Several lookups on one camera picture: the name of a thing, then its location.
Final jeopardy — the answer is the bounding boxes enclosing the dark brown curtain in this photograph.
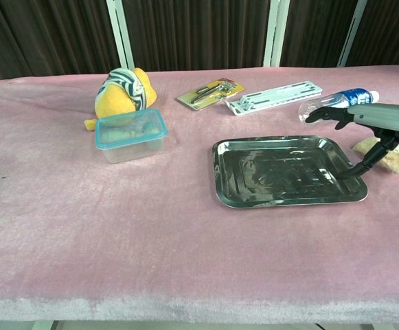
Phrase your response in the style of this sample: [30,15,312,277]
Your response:
[0,0,399,93]

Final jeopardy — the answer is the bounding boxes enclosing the white metal frame post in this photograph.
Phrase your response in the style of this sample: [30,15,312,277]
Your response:
[262,0,291,67]
[105,0,135,71]
[337,0,375,68]

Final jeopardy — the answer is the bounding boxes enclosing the yellow carded tool package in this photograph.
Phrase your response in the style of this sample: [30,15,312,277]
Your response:
[176,77,245,111]

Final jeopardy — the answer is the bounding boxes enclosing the yellow plush toy striped cap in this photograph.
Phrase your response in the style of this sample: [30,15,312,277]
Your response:
[84,67,158,131]

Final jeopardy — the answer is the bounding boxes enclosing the pink fleece table cloth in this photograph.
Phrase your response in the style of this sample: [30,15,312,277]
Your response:
[0,64,399,323]

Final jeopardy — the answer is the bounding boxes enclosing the white plastic folding bracket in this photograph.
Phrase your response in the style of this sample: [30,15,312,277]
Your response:
[225,80,323,116]

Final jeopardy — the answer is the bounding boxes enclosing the clear container with teal lid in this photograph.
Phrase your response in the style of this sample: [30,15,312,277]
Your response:
[94,108,170,164]

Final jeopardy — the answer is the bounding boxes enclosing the bag of beige snacks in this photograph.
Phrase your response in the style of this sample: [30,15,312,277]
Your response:
[352,136,399,175]

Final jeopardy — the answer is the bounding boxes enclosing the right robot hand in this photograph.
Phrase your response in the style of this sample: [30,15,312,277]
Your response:
[305,102,399,179]

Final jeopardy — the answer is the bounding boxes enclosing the metal rectangular tray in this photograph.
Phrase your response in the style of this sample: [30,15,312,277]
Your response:
[212,135,369,209]

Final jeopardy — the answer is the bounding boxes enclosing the clear plastic water bottle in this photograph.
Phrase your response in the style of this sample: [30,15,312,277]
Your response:
[298,87,380,127]

